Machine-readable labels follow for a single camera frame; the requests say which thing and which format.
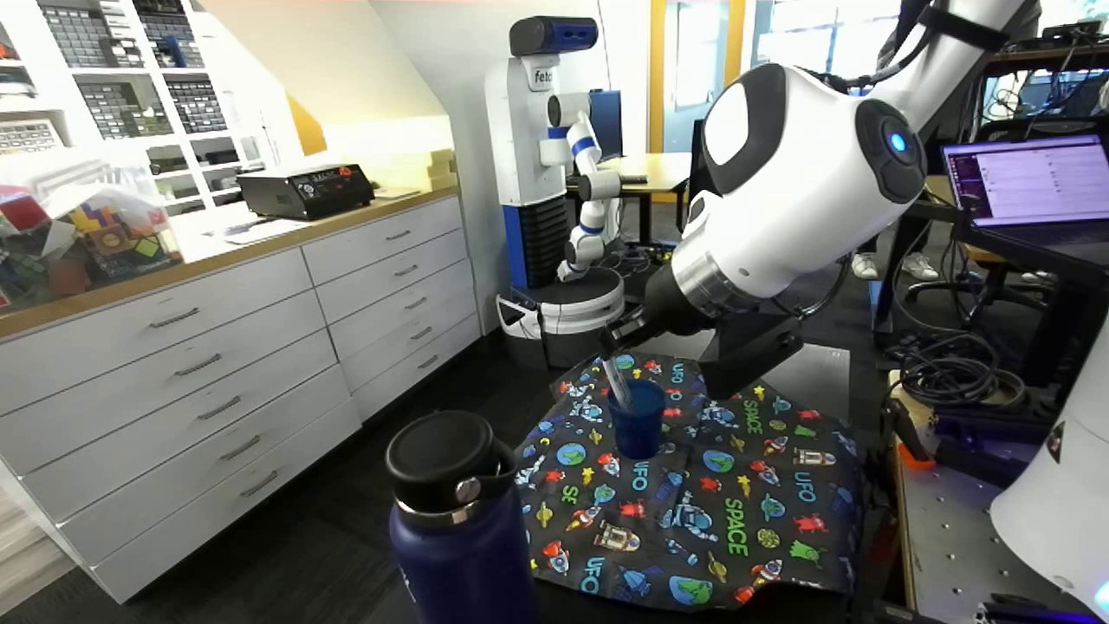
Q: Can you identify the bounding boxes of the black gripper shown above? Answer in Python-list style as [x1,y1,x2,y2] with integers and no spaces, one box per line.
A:
[608,258,709,353]

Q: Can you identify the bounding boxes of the blue plastic cup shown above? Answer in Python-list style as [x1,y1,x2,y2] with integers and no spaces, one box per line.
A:
[608,378,673,462]

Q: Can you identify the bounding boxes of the white and blue mobile robot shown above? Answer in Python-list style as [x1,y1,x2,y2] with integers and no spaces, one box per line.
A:
[482,9,633,344]

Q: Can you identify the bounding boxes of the dark space print cloth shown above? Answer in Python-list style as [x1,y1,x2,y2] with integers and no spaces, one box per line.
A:
[509,348,871,613]

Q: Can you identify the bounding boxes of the beige box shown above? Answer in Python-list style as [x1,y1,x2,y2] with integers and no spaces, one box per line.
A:
[427,149,463,194]

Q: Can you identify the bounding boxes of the navy water bottle black lid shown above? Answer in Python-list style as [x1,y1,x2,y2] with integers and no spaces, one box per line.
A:
[382,410,539,624]

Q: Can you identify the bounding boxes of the black tool case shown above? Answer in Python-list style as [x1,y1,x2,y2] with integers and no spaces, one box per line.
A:
[237,159,382,224]

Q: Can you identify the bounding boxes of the black device box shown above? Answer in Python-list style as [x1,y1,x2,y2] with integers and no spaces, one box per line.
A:
[922,403,1049,482]

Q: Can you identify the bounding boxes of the yellow triangular sign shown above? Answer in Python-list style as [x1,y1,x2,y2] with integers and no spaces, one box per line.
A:
[288,92,332,159]

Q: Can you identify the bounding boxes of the black desk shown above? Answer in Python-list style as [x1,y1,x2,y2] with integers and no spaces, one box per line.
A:
[853,169,1109,385]

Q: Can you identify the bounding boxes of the black laptop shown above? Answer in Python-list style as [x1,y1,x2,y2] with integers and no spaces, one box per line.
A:
[940,130,1109,274]

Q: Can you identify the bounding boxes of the white drawer cabinet wooden top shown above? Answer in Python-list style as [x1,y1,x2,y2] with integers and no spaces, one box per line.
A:
[0,185,485,605]

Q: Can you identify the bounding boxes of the clear bin of colourful toys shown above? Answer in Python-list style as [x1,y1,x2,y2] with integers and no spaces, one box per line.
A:
[0,185,187,314]

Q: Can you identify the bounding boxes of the white shelf with parts drawers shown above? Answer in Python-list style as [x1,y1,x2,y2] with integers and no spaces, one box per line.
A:
[0,0,253,218]

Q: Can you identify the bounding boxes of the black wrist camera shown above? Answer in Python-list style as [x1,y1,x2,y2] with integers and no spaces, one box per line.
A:
[697,291,814,403]

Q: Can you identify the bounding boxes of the pile of black cables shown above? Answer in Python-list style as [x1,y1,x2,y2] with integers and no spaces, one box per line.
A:
[884,276,1037,413]

